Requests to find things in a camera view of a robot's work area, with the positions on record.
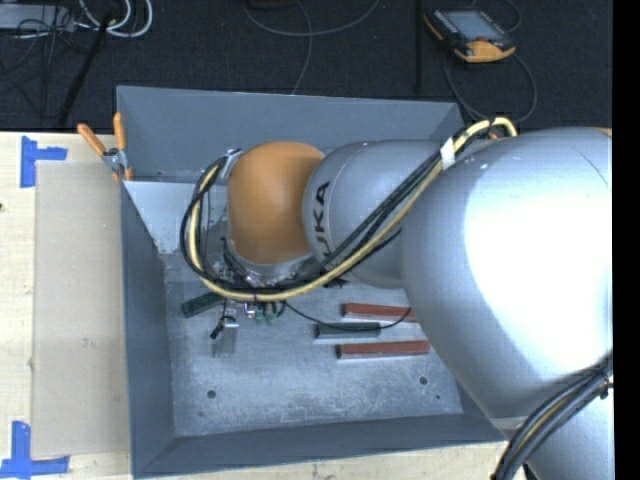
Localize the grey metal bin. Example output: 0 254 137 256
115 85 507 480

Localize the brown cardboard board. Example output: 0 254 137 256
30 160 133 460

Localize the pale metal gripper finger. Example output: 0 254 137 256
212 315 240 358

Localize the red-brown flat block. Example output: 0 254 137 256
335 339 432 360
341 302 417 323

